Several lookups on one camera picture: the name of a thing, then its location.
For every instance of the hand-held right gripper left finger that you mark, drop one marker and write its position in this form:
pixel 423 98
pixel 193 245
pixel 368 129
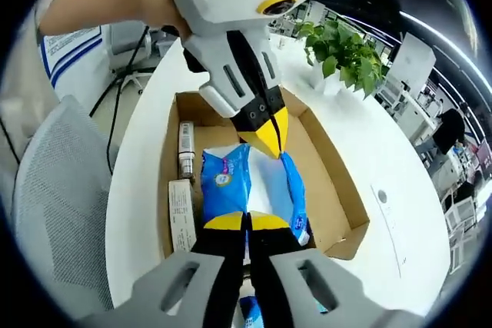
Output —
pixel 153 297

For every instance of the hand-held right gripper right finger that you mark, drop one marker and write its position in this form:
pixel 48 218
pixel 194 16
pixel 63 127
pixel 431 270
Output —
pixel 338 297

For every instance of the white spray bottle clear cap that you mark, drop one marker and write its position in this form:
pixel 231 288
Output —
pixel 186 140

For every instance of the blue wet wipes pack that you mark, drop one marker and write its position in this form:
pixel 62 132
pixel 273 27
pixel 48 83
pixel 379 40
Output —
pixel 251 312

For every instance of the small white carton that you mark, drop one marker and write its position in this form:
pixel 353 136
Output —
pixel 180 213

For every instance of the brown cardboard shoe box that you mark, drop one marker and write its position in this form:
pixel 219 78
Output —
pixel 330 189

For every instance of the small blue tissue pack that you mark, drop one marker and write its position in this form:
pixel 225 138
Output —
pixel 223 189

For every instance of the green potted plant white pot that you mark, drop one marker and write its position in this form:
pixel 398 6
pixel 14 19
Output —
pixel 346 55

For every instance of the white table socket strip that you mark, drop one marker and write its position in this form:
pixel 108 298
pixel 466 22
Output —
pixel 388 220

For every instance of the white swivel office chair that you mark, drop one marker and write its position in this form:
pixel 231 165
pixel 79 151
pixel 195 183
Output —
pixel 130 44

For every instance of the grey mesh office chair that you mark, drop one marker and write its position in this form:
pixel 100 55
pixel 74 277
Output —
pixel 61 197

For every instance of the blue white wall poster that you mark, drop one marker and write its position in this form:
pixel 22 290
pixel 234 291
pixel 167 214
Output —
pixel 73 42

